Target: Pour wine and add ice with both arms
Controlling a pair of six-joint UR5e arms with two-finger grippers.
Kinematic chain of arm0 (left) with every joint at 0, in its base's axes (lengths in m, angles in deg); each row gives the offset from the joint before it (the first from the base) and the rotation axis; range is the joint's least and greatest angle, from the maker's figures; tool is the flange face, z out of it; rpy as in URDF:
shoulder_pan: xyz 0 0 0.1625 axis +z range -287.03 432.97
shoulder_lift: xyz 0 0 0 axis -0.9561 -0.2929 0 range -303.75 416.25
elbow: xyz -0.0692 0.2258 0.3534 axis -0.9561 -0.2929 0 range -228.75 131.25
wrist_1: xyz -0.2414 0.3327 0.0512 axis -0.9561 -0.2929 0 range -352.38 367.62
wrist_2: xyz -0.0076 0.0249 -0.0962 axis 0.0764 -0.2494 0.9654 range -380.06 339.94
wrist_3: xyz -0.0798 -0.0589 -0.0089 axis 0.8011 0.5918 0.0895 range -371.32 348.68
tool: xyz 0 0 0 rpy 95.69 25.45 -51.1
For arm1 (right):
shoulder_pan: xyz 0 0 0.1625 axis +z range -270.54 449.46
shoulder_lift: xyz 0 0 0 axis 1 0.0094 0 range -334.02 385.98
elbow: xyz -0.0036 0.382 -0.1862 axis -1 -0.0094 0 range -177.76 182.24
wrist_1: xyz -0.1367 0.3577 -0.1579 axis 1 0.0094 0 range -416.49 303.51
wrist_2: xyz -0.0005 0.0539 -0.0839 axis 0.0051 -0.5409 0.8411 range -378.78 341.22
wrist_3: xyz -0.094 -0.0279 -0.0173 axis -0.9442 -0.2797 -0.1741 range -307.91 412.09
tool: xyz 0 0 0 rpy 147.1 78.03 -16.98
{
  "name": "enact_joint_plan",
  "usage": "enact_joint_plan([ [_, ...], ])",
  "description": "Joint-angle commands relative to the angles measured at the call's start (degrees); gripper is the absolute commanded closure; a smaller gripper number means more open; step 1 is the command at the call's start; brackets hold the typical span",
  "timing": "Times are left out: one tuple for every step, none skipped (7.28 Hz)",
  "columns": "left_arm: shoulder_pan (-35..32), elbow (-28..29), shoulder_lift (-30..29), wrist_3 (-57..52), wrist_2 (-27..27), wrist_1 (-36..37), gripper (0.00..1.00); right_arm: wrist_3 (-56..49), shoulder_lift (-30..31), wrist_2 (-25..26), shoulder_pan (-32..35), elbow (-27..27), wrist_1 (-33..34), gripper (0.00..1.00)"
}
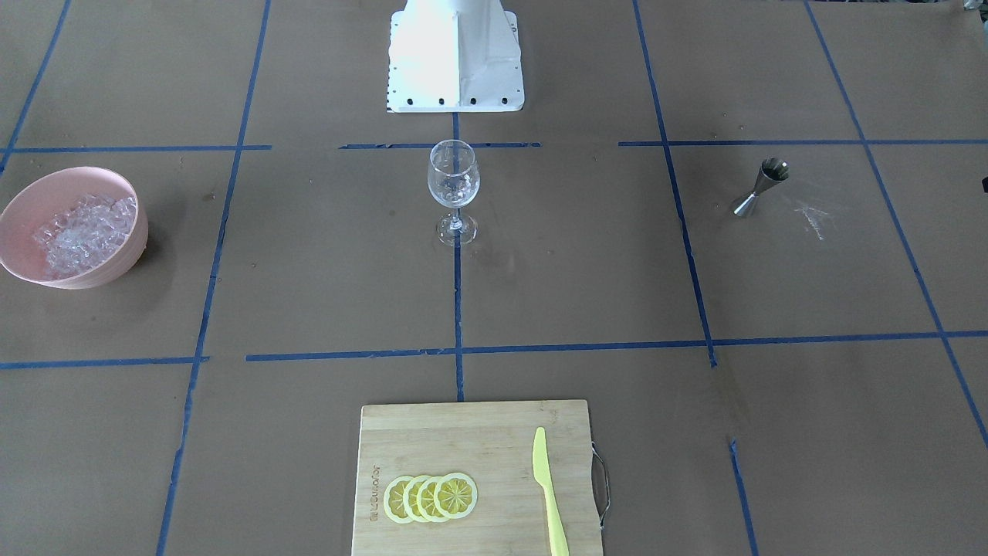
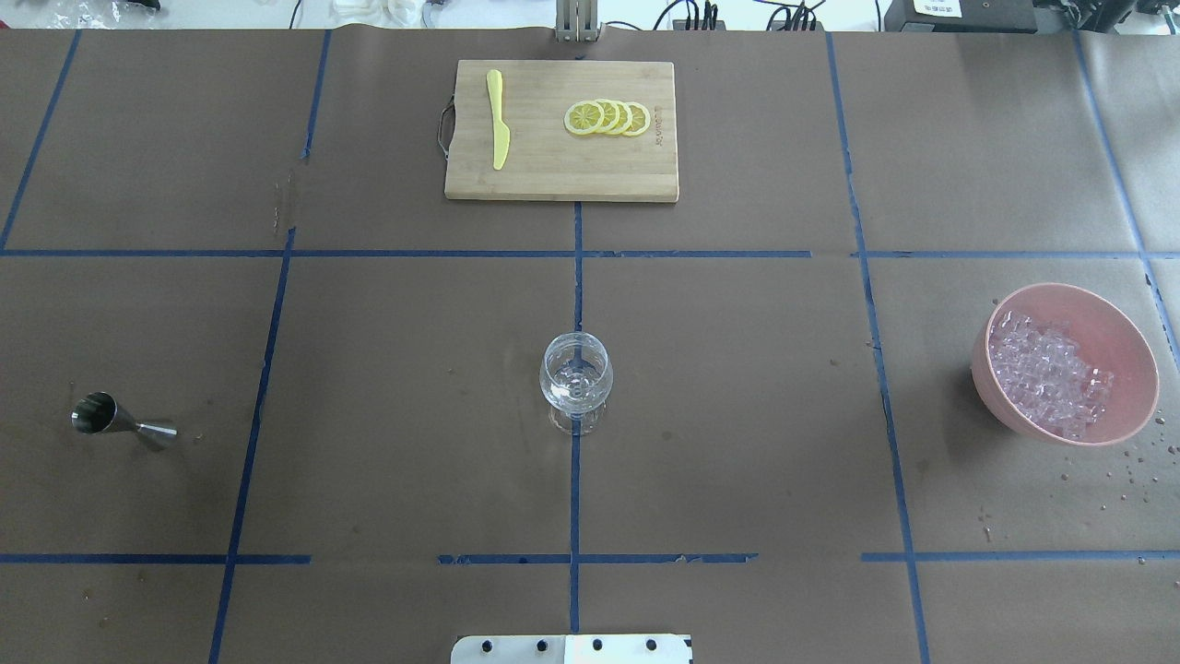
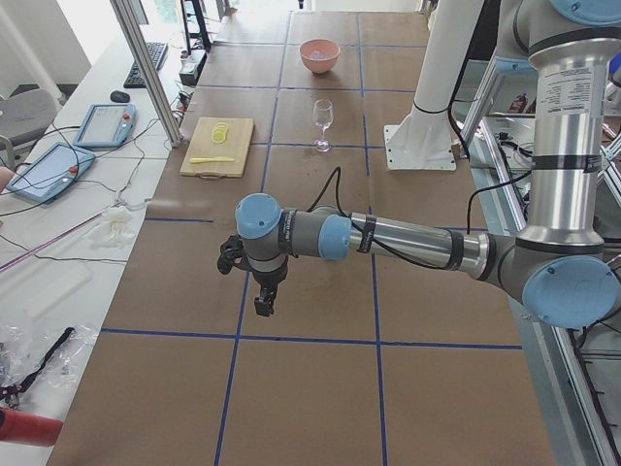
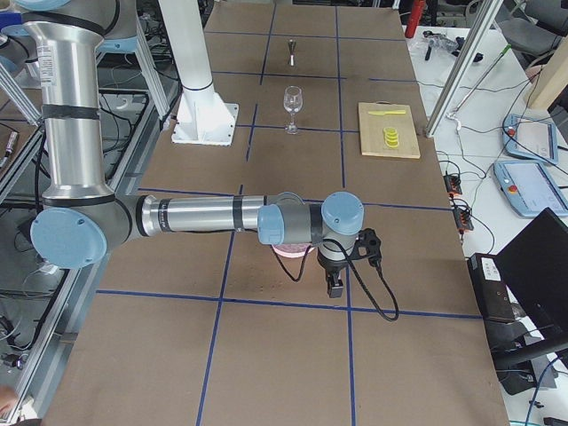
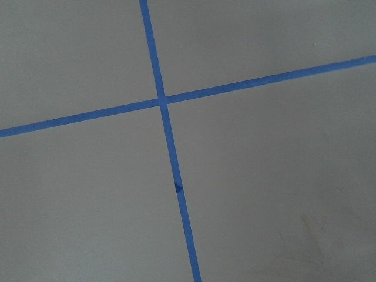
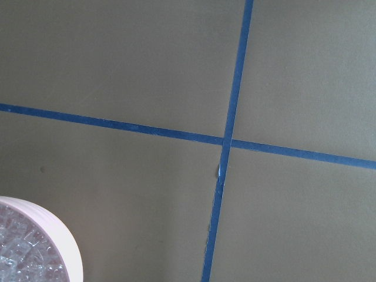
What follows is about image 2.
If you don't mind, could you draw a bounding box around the steel double jigger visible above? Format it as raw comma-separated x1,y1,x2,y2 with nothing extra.
70,392,181,451

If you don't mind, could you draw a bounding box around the clear wine glass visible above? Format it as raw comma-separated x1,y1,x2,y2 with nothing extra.
539,331,614,438

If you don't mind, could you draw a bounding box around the pile of ice cubes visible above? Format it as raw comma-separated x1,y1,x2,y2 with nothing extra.
986,310,1115,441

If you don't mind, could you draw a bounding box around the bamboo cutting board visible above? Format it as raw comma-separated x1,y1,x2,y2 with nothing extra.
445,59,681,205

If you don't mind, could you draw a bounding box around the lemon slice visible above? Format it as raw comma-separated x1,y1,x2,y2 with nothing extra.
563,101,607,136
622,101,653,137
607,101,632,136
594,100,622,134

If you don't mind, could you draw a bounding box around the yellow plastic knife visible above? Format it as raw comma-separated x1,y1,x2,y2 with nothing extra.
486,70,513,170

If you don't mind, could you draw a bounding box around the pink bowl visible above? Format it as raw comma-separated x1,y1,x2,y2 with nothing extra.
970,282,1162,448

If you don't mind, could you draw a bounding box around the aluminium frame post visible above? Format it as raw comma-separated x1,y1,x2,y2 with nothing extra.
555,0,601,42

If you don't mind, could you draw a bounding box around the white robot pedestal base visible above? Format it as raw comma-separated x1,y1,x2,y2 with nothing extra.
450,635,694,663

